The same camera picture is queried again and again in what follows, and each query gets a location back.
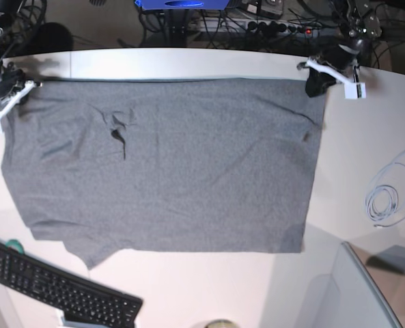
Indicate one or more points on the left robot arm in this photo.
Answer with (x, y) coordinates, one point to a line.
(359, 27)

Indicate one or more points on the grey t-shirt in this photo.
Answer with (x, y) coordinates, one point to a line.
(197, 166)

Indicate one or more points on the black computer keyboard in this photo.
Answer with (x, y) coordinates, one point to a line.
(81, 298)

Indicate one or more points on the green tape roll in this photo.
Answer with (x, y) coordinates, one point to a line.
(15, 245)

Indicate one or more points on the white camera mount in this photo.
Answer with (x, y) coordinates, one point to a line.
(7, 103)
(353, 88)

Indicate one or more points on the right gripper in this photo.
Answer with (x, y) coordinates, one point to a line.
(11, 81)

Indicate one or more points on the blue box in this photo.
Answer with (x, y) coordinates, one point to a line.
(182, 4)

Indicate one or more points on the grey monitor back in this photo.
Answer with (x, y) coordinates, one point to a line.
(365, 290)

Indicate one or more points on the round tan object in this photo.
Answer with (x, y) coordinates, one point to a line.
(221, 323)

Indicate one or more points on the black power strip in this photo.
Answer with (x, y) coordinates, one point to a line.
(241, 25)

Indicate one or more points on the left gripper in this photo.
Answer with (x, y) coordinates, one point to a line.
(337, 56)

